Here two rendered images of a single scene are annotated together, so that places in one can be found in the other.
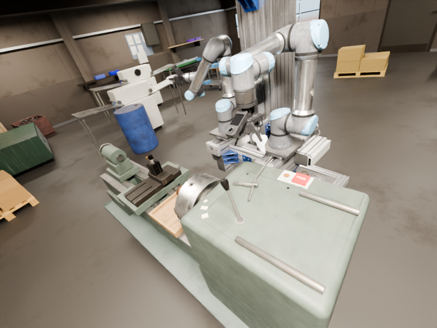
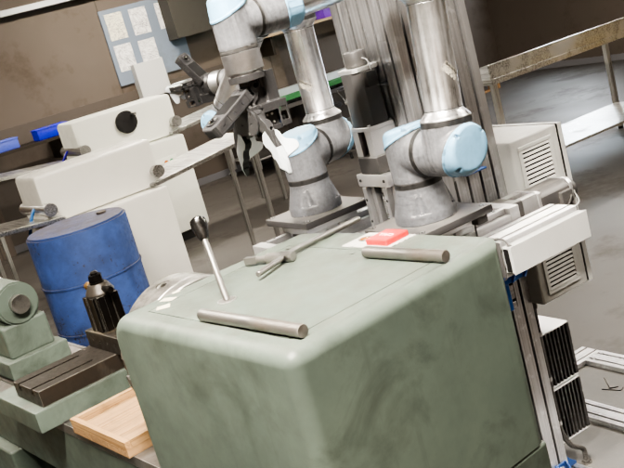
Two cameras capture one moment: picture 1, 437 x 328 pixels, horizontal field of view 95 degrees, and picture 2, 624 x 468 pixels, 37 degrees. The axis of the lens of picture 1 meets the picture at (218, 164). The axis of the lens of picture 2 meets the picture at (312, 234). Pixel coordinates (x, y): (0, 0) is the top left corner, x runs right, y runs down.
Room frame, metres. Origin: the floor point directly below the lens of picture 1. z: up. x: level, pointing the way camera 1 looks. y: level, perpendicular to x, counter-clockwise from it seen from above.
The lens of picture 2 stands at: (-1.08, -0.38, 1.72)
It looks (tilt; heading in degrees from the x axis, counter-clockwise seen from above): 13 degrees down; 6
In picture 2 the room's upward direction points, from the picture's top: 16 degrees counter-clockwise
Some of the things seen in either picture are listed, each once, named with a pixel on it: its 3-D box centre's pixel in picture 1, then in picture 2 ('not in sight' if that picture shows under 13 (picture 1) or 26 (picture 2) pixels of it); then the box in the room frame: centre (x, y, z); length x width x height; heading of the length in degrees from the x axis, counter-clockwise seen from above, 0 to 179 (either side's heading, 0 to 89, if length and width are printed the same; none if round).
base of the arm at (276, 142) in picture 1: (279, 136); (422, 197); (1.11, -0.42, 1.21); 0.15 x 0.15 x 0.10
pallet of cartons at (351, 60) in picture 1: (362, 59); not in sight; (5.65, -4.53, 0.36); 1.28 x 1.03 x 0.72; 36
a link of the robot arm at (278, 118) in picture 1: (281, 120); (412, 149); (1.10, -0.43, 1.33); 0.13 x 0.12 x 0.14; 38
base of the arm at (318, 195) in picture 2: (226, 123); (312, 192); (1.51, -0.14, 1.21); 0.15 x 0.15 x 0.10
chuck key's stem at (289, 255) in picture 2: (245, 183); (268, 258); (0.68, -0.10, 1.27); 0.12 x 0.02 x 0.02; 64
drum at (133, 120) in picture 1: (137, 128); (98, 292); (4.07, 1.47, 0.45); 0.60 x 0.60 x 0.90
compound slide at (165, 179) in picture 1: (160, 175); (118, 335); (1.32, 0.47, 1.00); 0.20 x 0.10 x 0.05; 42
